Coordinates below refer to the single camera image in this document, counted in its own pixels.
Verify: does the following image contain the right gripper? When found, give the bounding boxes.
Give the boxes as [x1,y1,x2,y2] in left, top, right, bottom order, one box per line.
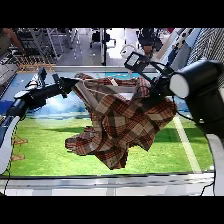
[145,75,174,103]

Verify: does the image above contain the person's forearm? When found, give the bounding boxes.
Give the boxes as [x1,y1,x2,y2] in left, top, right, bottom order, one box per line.
[0,27,26,56]

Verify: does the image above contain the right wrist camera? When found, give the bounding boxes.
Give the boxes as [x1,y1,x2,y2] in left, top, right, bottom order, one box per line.
[123,51,152,74]

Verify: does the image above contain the striped garment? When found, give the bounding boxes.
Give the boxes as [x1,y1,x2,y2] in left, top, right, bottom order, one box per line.
[186,27,224,68]

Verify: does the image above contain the checked shirt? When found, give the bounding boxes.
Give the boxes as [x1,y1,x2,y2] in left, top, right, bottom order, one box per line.
[64,72,178,171]

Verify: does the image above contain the brown clothes hanger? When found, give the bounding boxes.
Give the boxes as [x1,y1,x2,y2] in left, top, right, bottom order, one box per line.
[10,152,26,162]
[12,136,29,147]

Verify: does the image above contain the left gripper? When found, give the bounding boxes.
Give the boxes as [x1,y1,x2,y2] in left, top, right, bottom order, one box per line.
[51,73,80,100]

